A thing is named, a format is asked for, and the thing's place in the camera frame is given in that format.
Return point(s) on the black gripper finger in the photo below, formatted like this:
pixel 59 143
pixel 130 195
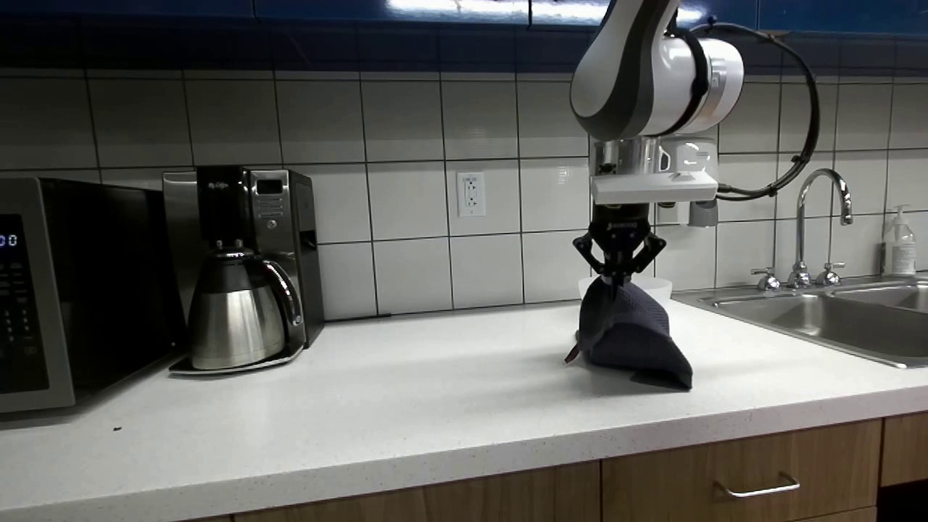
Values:
pixel 644 255
pixel 591 255

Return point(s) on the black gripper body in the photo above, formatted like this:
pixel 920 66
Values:
pixel 618 223

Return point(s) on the dark blue towel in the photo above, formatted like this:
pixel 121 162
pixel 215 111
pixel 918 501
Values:
pixel 628 336

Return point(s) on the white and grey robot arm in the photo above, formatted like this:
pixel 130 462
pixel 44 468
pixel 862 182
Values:
pixel 639 69

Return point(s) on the chrome gooseneck faucet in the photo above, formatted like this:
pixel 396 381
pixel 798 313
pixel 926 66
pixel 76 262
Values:
pixel 821 194

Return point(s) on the stainless steel double sink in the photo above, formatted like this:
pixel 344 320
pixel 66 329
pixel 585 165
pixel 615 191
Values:
pixel 850 320

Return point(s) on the wooden base cabinet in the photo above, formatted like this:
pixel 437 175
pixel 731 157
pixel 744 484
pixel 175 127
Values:
pixel 628 489

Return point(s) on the clear plastic bottle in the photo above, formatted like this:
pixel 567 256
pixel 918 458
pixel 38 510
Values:
pixel 901 249

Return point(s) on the black coffee maker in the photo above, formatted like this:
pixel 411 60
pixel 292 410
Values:
pixel 280 223

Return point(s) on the stainless steel coffee carafe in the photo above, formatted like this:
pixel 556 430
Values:
pixel 235 314

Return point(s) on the blue upper cabinets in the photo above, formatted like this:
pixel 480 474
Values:
pixel 243 15

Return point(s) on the black microwave oven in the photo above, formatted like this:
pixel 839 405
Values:
pixel 88 292

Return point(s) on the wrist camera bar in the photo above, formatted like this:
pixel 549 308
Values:
pixel 654 186

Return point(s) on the white wall power outlet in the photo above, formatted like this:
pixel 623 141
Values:
pixel 470 194

